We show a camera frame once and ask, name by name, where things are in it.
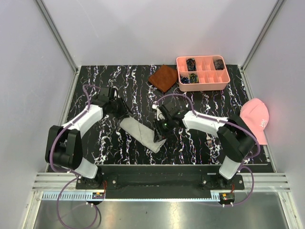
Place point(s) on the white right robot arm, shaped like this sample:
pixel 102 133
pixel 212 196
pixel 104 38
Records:
pixel 236 139

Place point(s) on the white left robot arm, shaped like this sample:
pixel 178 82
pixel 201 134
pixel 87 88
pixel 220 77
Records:
pixel 64 151

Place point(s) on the aluminium frame rail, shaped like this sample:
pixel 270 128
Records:
pixel 259 182

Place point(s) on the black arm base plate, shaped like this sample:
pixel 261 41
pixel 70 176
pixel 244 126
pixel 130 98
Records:
pixel 205 181

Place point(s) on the blue patterned item in tray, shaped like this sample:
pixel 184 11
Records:
pixel 184 80

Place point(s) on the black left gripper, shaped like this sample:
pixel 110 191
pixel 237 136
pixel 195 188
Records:
pixel 125 111

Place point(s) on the pink compartment organizer tray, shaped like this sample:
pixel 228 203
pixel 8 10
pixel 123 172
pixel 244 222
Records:
pixel 209 78

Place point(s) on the dark patterned item in tray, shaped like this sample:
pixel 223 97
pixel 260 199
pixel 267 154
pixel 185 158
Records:
pixel 219 64

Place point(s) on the pink baseball cap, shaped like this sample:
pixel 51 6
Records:
pixel 256 116

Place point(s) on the grey cloth napkin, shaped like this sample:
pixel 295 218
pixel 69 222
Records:
pixel 141 133

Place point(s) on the colourful item in tray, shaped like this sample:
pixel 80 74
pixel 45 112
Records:
pixel 193 78

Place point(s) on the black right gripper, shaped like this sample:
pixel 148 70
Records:
pixel 158 133

